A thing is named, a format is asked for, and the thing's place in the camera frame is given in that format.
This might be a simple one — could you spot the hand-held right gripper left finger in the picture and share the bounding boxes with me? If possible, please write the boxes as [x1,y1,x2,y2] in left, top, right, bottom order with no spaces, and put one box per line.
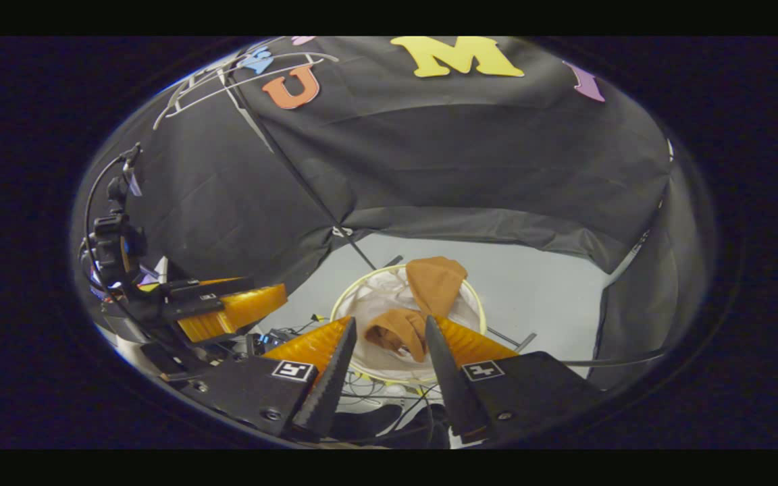
[176,316,359,443]

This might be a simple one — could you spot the white plastic hanger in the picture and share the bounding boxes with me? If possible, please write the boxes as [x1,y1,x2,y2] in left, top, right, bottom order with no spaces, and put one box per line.
[172,40,295,112]
[153,53,339,130]

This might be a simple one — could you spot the brown shirt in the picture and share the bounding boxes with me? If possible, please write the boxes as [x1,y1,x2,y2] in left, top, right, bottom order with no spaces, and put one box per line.
[364,256,469,363]

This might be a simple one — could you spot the white round laundry hamper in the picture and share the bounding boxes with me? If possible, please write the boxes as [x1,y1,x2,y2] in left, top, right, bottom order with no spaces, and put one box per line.
[330,263,488,385]

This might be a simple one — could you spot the black backdrop cloth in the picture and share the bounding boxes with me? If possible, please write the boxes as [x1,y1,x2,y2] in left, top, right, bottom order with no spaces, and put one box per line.
[72,37,717,392]

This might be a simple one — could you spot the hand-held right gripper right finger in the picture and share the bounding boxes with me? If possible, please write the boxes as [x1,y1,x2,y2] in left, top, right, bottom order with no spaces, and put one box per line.
[424,315,609,445]

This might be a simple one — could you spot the black box with blue lights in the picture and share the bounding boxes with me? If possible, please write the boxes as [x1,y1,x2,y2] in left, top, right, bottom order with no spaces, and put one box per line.
[247,329,302,355]

